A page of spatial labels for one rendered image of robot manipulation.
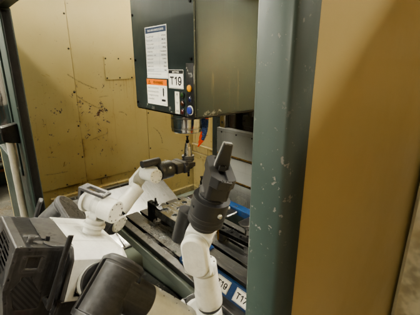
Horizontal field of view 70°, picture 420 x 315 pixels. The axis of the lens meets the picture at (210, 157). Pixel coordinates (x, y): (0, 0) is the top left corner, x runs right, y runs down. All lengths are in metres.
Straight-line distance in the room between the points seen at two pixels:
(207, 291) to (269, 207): 0.56
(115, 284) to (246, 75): 0.92
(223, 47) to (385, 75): 0.83
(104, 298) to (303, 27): 0.64
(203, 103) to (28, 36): 1.39
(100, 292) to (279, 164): 0.56
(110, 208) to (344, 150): 0.66
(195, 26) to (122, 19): 1.40
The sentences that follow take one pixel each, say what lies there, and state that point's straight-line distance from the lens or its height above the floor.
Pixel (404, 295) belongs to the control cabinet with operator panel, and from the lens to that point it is 0.83.
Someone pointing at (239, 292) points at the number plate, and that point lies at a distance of 1.30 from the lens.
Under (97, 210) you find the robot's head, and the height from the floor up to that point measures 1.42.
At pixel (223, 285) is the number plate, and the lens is 1.34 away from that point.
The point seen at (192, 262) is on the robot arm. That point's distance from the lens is 0.75.
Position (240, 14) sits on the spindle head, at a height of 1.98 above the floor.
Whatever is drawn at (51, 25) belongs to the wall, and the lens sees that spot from 2.29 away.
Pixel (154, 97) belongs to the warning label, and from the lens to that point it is 1.34.
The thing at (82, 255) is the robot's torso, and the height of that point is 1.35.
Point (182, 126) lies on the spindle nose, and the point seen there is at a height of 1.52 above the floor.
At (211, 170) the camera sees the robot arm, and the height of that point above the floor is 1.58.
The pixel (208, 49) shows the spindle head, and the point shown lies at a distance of 1.14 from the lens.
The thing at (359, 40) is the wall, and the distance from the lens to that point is 0.36.
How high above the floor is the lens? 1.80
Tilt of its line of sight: 17 degrees down
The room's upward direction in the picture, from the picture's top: straight up
